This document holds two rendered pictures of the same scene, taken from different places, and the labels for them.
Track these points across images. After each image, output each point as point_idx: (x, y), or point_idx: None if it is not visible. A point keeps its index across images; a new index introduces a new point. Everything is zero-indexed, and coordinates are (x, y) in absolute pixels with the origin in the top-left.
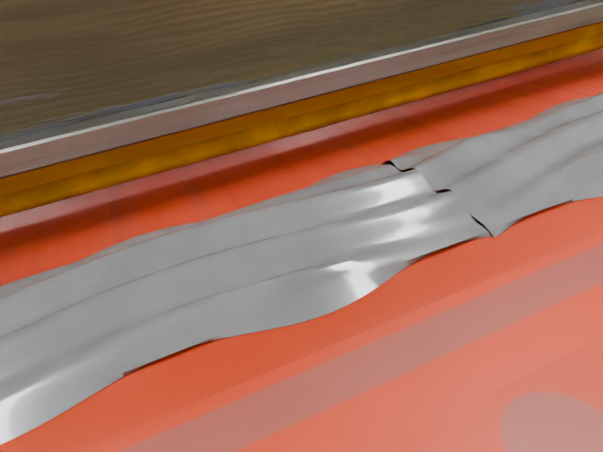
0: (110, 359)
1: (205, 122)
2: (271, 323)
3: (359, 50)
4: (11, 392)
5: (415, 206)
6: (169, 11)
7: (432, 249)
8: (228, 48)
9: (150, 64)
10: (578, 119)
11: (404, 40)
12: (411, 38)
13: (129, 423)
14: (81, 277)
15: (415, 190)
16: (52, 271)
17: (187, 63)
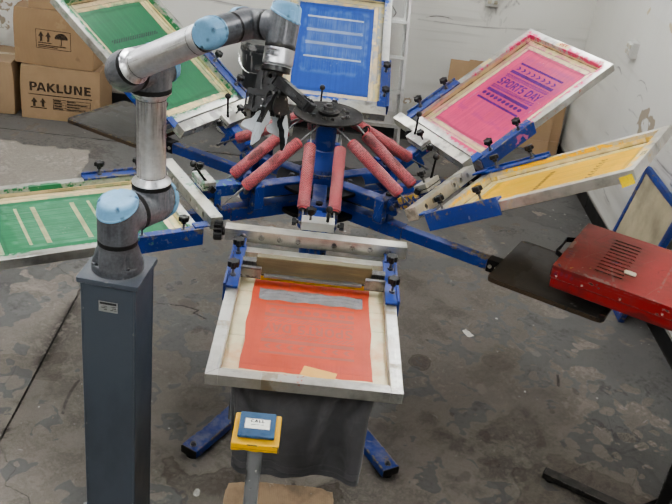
0: (276, 298)
1: (293, 280)
2: (288, 301)
3: (316, 278)
4: (269, 297)
5: (306, 298)
6: (294, 268)
7: (304, 302)
8: (299, 273)
9: (290, 272)
10: (334, 298)
11: (323, 279)
12: (324, 279)
13: (276, 302)
14: (275, 291)
15: (309, 297)
16: (272, 289)
17: (294, 273)
